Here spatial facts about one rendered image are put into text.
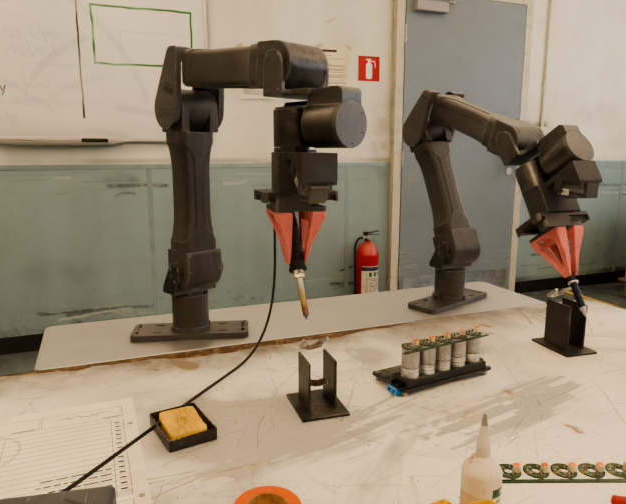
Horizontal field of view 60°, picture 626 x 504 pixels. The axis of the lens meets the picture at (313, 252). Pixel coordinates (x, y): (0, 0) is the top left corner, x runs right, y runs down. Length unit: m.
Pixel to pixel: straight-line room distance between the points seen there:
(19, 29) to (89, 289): 1.36
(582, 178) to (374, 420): 0.48
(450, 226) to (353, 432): 0.59
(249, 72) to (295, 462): 0.48
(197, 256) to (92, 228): 2.33
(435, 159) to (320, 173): 0.57
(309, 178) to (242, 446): 0.31
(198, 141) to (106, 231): 2.35
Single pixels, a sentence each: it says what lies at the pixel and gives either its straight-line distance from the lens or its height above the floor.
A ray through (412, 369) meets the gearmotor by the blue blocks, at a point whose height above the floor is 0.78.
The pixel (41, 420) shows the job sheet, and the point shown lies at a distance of 0.76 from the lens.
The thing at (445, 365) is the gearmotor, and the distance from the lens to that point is 0.78.
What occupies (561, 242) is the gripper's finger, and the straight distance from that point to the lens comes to 0.95.
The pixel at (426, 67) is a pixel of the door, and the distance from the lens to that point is 3.79.
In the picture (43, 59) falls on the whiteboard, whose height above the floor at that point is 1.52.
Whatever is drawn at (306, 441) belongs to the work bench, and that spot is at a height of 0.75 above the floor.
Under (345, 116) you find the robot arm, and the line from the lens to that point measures 0.66.
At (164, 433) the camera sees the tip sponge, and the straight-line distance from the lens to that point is 0.65.
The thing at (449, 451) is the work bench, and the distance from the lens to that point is 0.64.
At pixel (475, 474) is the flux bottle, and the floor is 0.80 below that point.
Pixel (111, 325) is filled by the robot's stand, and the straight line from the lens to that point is 1.08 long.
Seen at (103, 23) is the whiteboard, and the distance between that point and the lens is 3.24.
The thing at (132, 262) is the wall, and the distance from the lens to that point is 3.26.
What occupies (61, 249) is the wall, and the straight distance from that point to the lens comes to 3.24.
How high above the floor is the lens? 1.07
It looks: 10 degrees down
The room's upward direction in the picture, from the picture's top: straight up
